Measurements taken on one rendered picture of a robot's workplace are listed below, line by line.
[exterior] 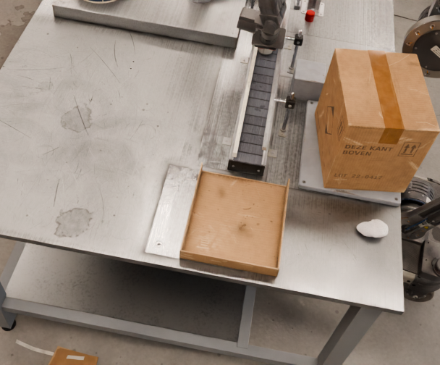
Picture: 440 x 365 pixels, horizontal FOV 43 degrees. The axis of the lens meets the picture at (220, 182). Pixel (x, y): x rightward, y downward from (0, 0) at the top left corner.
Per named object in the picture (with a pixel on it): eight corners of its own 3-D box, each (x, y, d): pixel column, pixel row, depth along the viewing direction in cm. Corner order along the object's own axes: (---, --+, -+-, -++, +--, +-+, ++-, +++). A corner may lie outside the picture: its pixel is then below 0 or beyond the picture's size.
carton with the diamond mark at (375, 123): (314, 113, 181) (334, 47, 159) (386, 118, 182) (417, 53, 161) (323, 188, 163) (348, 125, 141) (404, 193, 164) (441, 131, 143)
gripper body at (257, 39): (254, 25, 179) (255, 18, 171) (286, 30, 178) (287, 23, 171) (250, 45, 179) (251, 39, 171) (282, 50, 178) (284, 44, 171)
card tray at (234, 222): (200, 170, 165) (201, 162, 162) (287, 187, 164) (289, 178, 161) (179, 258, 147) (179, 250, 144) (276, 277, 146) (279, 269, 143)
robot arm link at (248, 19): (276, 26, 158) (284, 1, 161) (237, 13, 159) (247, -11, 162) (269, 48, 170) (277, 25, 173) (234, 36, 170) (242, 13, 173)
